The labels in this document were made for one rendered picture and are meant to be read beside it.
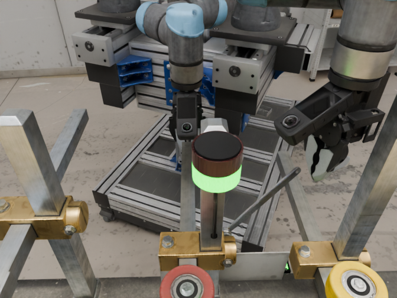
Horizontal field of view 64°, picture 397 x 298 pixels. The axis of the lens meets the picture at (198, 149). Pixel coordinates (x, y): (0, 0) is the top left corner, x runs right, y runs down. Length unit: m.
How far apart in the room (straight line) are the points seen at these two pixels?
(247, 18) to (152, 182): 0.96
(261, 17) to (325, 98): 0.54
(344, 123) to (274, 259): 0.31
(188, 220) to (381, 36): 0.43
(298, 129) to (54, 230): 0.40
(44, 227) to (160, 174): 1.18
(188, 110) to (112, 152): 1.54
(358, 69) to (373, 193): 0.18
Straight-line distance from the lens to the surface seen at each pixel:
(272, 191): 0.60
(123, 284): 0.76
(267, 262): 0.70
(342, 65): 0.49
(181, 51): 0.68
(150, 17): 0.75
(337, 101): 0.50
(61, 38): 3.27
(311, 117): 0.48
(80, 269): 0.65
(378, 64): 0.49
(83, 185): 2.03
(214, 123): 0.40
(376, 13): 0.47
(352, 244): 0.63
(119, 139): 2.33
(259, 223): 1.46
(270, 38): 0.96
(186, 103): 0.72
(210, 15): 0.82
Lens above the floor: 1.35
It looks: 38 degrees down
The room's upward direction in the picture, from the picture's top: straight up
